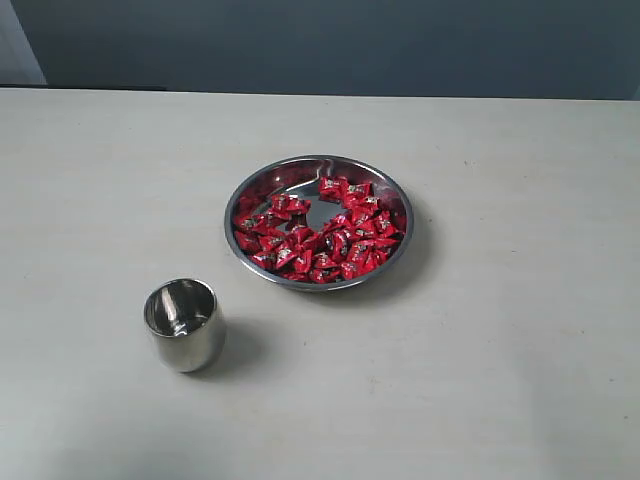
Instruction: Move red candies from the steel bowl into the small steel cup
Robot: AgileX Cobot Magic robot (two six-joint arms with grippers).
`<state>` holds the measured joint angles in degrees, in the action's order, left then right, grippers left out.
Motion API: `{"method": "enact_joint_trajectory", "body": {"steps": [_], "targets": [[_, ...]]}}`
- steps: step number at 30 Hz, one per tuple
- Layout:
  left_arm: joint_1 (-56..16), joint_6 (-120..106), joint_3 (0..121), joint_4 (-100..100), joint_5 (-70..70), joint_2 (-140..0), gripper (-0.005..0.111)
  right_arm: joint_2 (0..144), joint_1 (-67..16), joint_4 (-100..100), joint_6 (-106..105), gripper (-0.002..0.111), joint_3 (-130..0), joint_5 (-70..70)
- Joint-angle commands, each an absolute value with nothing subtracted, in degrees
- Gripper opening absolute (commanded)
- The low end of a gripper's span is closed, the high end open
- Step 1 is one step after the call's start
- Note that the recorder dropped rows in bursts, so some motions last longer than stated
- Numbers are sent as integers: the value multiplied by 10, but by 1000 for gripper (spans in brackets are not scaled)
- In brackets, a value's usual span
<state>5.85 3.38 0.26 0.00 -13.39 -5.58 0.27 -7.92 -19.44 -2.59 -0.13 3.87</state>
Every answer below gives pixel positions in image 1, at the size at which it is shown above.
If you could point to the stainless steel cup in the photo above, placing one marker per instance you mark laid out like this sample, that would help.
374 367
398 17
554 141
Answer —
184 318

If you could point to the round stainless steel plate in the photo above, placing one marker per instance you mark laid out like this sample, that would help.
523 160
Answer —
327 227

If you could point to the red wrapped candy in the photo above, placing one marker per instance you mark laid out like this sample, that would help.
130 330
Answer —
285 206
354 193
384 224
360 252
284 254
247 242
332 189
323 261

